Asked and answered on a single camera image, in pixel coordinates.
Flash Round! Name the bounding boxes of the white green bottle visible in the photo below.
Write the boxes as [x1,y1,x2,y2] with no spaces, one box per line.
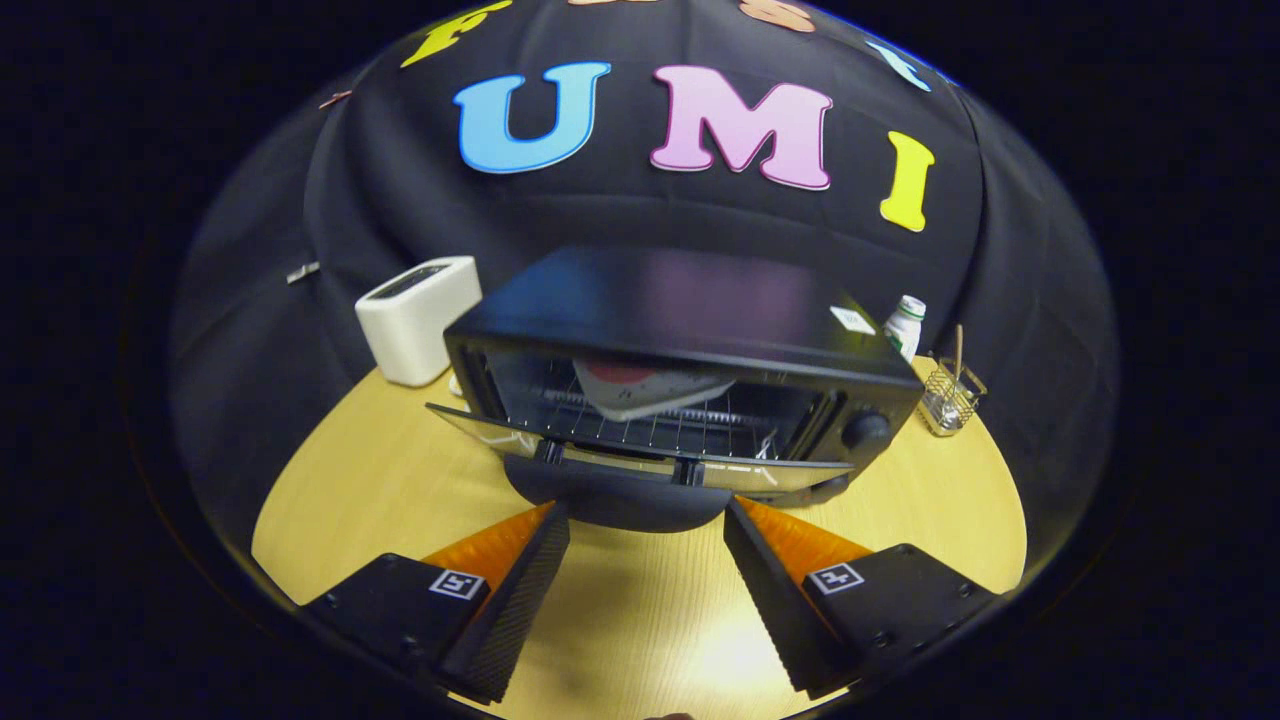
[884,295,927,363]

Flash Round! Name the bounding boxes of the metal wire holder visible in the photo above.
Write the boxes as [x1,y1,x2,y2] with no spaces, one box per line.
[918,360,988,437]

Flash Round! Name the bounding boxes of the white toaster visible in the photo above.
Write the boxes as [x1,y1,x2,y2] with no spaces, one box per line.
[355,256,483,388]

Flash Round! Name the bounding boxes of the black toaster oven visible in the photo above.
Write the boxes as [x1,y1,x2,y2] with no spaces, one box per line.
[425,247,926,534]

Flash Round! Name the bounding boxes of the pink round food slice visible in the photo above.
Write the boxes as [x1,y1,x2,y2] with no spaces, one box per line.
[585,360,663,387]

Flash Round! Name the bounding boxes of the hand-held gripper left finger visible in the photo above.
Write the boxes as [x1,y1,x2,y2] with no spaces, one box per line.
[300,500,571,706]

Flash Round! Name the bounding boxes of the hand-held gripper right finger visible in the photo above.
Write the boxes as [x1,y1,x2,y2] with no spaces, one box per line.
[722,495,1001,701]

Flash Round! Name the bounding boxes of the black backdrop cloth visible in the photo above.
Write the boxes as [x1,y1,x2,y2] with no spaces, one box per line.
[165,0,1121,571]

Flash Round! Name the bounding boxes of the white speckled plate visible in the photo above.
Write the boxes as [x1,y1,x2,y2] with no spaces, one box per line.
[572,358,736,422]

